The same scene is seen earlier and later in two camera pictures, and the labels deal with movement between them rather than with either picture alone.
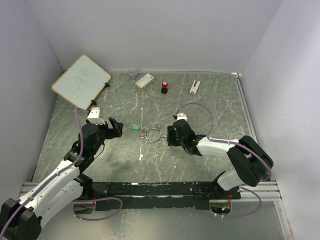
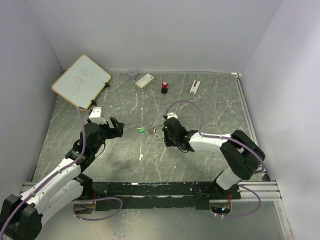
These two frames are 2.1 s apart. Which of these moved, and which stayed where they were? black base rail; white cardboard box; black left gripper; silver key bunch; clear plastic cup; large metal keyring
Moved: silver key bunch; large metal keyring
Stayed: white cardboard box; black left gripper; black base rail; clear plastic cup
